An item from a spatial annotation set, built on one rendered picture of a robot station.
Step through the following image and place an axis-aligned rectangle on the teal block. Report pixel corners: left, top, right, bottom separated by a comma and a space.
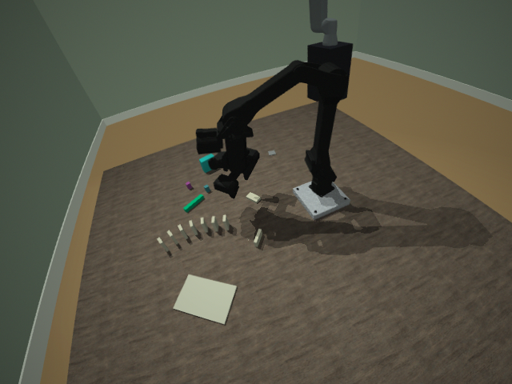
199, 154, 214, 173

